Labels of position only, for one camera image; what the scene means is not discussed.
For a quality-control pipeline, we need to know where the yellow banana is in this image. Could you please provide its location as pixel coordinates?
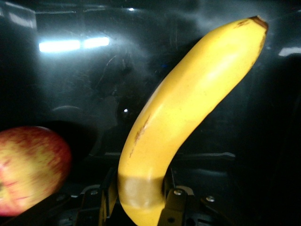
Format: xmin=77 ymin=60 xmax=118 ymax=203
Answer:
xmin=117 ymin=15 xmax=269 ymax=226

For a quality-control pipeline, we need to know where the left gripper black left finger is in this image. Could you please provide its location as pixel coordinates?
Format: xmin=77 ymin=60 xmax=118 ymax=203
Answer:
xmin=98 ymin=166 xmax=119 ymax=226

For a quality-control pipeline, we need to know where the black plastic box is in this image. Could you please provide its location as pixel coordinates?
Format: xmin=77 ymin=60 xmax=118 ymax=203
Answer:
xmin=0 ymin=0 xmax=301 ymax=226

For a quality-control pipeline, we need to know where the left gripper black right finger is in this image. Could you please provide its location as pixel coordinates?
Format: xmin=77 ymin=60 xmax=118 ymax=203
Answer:
xmin=158 ymin=167 xmax=189 ymax=226

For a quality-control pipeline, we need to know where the red yellow apple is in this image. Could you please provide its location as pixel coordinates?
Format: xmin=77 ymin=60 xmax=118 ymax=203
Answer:
xmin=0 ymin=125 xmax=73 ymax=218

